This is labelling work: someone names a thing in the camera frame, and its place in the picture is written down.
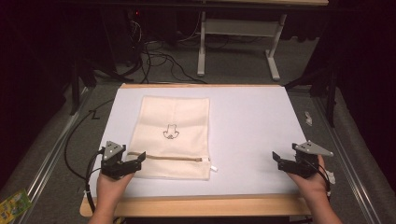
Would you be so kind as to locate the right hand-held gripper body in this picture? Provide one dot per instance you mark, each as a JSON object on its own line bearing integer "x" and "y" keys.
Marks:
{"x": 306, "y": 161}

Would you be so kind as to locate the yellow green printed packet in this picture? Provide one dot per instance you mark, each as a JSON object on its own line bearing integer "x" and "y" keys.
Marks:
{"x": 13, "y": 206}

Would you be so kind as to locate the cream cloth zipper bag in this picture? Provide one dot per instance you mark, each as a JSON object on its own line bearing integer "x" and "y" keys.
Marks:
{"x": 174, "y": 115}

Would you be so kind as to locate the crumpled white scrap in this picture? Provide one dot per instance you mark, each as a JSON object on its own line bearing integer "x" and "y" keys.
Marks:
{"x": 308, "y": 118}

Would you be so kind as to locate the person's right hand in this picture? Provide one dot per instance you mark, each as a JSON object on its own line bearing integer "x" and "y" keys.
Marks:
{"x": 314, "y": 186}

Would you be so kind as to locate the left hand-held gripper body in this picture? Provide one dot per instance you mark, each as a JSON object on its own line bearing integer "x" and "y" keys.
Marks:
{"x": 112, "y": 155}

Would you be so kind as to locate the small white scrap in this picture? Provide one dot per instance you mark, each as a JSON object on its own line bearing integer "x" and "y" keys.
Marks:
{"x": 332, "y": 177}

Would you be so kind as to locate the black metal stand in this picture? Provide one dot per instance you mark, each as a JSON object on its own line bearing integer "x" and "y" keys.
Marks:
{"x": 330, "y": 93}
{"x": 75, "y": 87}

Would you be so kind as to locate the white table mat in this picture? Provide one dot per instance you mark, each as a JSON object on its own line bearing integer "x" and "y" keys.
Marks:
{"x": 249, "y": 130}

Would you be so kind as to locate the person's left hand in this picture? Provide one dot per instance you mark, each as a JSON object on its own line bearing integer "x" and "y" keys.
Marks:
{"x": 109, "y": 191}

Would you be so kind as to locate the white board work surface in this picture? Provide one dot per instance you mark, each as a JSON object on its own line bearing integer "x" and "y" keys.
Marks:
{"x": 205, "y": 206}

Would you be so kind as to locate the white metal desk frame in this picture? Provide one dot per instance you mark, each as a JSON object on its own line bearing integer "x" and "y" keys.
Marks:
{"x": 239, "y": 27}

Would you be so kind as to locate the silver metal floor rail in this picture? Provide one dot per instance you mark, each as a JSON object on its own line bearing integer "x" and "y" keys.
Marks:
{"x": 345, "y": 161}
{"x": 56, "y": 146}

